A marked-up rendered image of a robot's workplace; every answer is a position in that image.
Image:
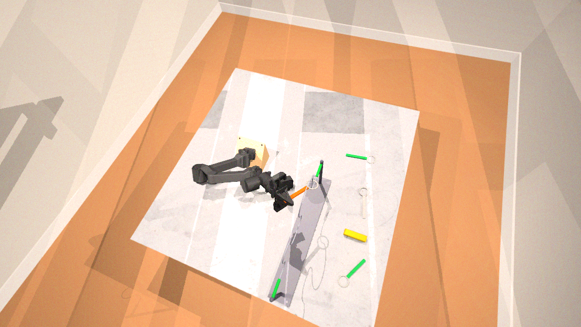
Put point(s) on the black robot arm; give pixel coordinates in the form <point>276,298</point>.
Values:
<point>250,179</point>

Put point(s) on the yellow flat bar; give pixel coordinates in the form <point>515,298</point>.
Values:
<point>358,236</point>

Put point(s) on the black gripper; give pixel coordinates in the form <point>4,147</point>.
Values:
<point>278,191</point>

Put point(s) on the orange handle with grey loop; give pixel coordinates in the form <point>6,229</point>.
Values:
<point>303,190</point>

